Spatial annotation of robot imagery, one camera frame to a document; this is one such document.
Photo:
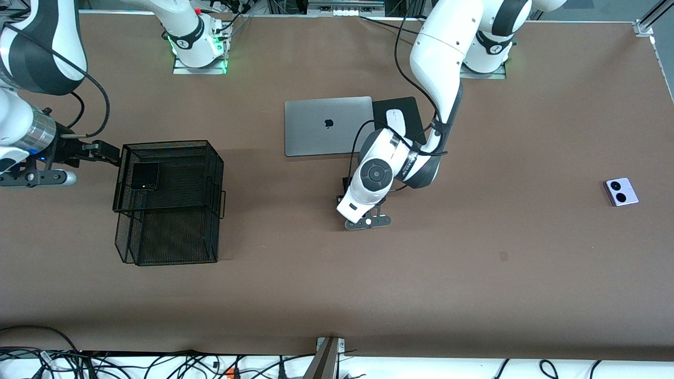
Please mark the grey metal camera bracket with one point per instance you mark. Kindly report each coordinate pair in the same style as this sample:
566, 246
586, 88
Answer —
327, 360

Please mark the grey power strip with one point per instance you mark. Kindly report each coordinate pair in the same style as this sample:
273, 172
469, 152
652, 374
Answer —
345, 8

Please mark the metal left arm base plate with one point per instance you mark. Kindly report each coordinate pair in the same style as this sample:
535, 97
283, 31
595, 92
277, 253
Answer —
495, 75

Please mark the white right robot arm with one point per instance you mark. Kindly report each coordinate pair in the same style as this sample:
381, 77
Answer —
13, 121

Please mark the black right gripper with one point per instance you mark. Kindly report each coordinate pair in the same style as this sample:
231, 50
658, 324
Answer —
67, 149

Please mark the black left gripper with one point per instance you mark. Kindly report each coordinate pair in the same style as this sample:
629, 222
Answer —
382, 200

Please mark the black mouse pad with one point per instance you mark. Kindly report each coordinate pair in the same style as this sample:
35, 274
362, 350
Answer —
413, 113

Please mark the dark grey flip phone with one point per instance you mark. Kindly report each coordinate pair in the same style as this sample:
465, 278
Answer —
145, 176

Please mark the grey closed laptop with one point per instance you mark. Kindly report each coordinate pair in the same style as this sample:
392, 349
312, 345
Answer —
316, 131

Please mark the lilac flip phone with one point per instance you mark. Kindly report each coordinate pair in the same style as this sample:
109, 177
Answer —
629, 196

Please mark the white computer mouse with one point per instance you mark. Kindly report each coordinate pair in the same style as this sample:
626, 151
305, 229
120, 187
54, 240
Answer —
395, 118

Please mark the black mesh tiered organizer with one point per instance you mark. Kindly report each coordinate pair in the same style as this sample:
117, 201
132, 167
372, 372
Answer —
174, 237

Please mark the aluminium frame corner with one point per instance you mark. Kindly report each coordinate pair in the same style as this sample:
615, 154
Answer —
645, 26

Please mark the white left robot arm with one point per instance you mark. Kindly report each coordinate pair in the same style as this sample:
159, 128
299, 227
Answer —
437, 58

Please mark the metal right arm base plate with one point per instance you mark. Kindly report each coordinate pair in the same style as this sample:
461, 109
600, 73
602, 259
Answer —
181, 70

